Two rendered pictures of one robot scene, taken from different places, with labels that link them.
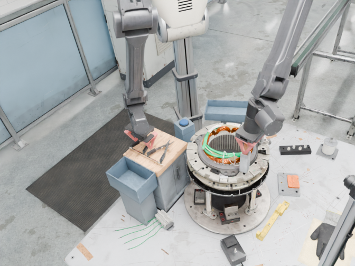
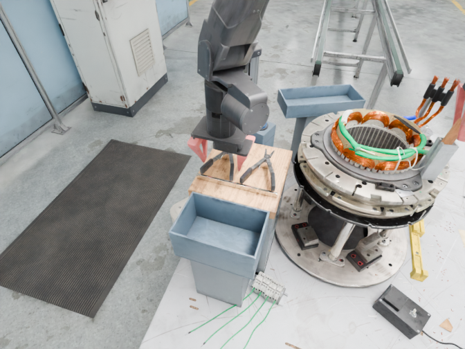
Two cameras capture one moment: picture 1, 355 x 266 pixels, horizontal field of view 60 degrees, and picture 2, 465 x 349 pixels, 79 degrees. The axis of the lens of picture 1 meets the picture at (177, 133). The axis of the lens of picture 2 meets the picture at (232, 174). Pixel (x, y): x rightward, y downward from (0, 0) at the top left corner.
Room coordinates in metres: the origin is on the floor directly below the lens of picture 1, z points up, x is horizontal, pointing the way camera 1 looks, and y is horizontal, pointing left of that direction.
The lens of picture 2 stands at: (0.51, 0.31, 1.51)
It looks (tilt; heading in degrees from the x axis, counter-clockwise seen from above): 45 degrees down; 336
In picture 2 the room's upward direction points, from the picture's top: straight up
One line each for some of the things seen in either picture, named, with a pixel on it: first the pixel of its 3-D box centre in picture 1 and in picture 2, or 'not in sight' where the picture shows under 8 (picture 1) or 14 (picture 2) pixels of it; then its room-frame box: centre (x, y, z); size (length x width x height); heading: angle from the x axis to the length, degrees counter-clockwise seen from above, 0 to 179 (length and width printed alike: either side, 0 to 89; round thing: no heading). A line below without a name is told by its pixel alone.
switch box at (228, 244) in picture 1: (233, 249); (400, 309); (0.57, -0.16, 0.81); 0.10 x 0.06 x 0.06; 17
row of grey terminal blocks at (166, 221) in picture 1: (164, 219); (268, 287); (0.75, 0.10, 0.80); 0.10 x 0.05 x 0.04; 34
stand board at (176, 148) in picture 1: (156, 150); (243, 172); (0.92, 0.10, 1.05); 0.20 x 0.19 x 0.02; 138
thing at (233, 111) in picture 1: (231, 129); (311, 131); (1.13, -0.27, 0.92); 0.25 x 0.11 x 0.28; 74
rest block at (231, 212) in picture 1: (231, 211); (370, 247); (0.72, -0.18, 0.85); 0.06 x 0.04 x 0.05; 94
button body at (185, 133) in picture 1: (186, 142); (257, 158); (1.10, -0.04, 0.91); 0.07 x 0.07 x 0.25; 30
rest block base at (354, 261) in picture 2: (229, 216); (364, 256); (0.72, -0.17, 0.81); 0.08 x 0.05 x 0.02; 94
